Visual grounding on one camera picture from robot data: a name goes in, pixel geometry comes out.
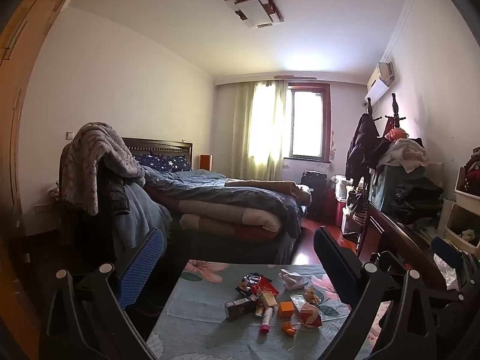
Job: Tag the red snack packet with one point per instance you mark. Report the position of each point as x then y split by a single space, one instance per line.
267 285

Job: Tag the pale sheer curtain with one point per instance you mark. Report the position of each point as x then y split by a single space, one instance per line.
258 131

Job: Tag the beige wrapper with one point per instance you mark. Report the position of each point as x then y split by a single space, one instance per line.
313 295

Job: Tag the navy star print pillow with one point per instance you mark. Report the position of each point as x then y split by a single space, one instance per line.
165 162

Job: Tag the orange wooden wardrobe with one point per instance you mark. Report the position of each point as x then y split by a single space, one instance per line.
22 63

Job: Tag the pile of white clothes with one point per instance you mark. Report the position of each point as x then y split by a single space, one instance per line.
405 153

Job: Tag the red framed window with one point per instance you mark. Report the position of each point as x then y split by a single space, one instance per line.
305 123

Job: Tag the white tube with pink cap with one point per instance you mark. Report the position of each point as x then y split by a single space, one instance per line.
267 318

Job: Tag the green covered cabinet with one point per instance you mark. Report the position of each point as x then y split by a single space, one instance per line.
386 187

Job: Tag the orange cloth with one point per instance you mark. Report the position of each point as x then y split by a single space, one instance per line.
398 134

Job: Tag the black suitcase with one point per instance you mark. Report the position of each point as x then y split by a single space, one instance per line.
315 191

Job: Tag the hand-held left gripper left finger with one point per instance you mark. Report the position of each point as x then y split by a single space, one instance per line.
140 266

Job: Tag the dark wooden headboard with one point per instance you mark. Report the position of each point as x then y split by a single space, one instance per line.
161 146

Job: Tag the red box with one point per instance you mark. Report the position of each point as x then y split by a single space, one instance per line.
337 208

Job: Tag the square ceiling lamp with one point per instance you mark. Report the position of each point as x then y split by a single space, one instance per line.
253 5

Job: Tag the black handbag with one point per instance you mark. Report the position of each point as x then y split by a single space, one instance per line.
356 208

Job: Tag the blue grey quilt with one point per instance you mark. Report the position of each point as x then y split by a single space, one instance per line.
225 191

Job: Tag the floral green tablecloth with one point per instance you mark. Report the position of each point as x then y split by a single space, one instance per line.
202 300

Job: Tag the small orange box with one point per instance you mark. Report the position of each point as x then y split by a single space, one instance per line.
285 309

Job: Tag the small cream box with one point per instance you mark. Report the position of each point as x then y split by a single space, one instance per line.
269 299

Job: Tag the small wooden cabinet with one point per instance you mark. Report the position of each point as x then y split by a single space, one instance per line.
206 162

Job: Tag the white appliance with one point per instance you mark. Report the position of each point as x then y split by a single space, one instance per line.
343 185

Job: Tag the dark wooden dresser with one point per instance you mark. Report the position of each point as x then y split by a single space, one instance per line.
390 228

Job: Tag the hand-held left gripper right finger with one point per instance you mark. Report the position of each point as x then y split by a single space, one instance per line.
333 262

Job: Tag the small orange toy piece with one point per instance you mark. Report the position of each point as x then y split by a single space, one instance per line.
289 329

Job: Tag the black snack packet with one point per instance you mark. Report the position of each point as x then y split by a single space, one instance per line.
247 283

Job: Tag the folded beige and red comforter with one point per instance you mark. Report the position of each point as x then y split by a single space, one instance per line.
225 217

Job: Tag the white air conditioner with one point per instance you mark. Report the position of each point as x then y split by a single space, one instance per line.
378 82

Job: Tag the pile of dark clothes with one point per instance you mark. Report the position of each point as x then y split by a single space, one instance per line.
416 198

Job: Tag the white rectangular box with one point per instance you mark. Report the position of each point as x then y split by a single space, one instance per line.
298 302

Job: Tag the white plastic bag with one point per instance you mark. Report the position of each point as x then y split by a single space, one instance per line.
448 273

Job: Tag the brown blanket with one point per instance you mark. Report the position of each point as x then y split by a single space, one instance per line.
270 186

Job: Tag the white tissue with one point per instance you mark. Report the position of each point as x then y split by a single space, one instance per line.
294 279

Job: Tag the bed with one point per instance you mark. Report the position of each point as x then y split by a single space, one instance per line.
232 249

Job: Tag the blue fleece garment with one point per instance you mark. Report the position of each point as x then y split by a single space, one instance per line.
138 213

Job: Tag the black cardboard box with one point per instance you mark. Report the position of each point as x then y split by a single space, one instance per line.
238 307

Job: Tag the wooden coat rack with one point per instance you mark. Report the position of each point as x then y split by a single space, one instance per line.
369 105

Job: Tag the white storage bins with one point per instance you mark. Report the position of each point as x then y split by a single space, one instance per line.
465 213

